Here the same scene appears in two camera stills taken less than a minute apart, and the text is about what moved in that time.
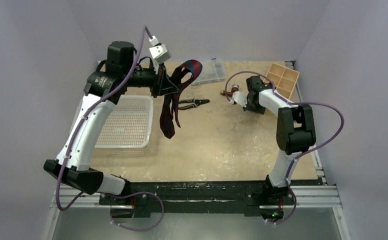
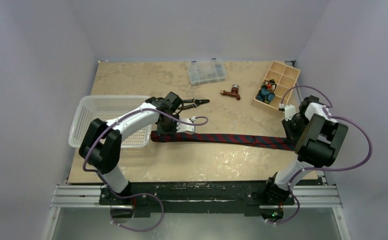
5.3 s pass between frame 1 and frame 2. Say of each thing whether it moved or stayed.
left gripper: moved
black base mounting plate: stayed
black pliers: stayed
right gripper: moved
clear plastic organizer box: stayed
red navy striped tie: moved
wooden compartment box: stayed
